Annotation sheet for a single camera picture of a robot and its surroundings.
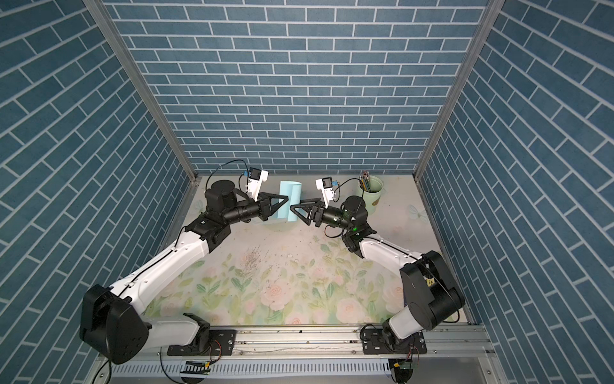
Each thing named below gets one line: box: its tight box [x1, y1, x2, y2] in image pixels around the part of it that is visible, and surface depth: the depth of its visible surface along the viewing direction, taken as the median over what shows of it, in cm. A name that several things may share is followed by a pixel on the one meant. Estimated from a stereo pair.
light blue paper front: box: [277, 180, 303, 223], surface depth 72 cm
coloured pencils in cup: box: [358, 170, 371, 192], surface depth 101 cm
